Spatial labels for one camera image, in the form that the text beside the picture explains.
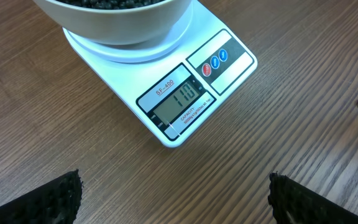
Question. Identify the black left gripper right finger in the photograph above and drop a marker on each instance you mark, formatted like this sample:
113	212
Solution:
292	203

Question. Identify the black beans in bowl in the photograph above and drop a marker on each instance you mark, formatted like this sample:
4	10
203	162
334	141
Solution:
110	4

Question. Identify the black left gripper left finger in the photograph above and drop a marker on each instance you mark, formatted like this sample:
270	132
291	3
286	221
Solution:
57	201

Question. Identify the white digital kitchen scale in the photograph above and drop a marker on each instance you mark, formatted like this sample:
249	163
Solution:
175	83

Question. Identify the white bowl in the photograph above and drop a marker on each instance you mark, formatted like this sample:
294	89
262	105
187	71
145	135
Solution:
117	26

